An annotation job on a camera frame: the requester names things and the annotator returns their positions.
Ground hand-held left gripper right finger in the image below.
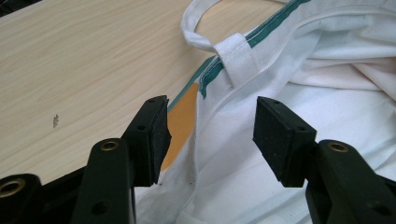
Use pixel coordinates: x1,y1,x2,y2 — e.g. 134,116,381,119
252,95,396,224

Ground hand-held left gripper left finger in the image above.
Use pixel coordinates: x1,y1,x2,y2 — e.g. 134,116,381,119
69,94,173,224

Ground white tote bag green patches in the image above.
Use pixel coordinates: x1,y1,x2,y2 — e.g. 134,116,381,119
134,0,396,224

